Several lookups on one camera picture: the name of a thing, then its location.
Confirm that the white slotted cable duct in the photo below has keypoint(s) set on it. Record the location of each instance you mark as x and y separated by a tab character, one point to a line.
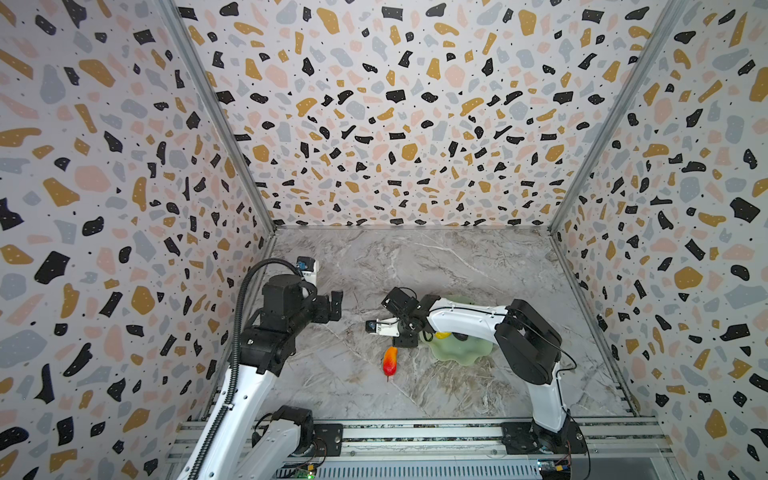
474	469

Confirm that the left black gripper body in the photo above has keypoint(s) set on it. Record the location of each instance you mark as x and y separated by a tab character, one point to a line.
307	313

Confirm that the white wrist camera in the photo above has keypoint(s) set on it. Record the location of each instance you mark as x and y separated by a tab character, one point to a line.
388	328
309	268

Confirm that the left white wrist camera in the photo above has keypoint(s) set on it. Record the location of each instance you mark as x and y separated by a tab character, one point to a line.
309	268

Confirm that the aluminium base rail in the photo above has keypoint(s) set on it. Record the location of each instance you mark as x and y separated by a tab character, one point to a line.
459	439

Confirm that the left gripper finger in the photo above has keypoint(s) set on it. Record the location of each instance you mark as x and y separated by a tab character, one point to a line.
335	299
328	314

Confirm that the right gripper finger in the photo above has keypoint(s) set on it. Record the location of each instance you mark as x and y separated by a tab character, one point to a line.
406	340
396	300

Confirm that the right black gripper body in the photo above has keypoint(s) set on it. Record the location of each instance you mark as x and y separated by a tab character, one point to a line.
397	310

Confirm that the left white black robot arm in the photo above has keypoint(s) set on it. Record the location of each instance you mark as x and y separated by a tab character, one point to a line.
290	304

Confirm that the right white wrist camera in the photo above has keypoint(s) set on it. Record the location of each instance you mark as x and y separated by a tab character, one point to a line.
388	328

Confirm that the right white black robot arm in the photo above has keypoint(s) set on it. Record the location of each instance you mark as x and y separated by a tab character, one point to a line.
530	345

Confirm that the red yellow fake pepper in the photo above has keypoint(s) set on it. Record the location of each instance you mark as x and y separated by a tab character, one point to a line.
389	362

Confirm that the green wavy fruit bowl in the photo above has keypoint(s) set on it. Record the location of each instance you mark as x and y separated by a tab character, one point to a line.
462	348

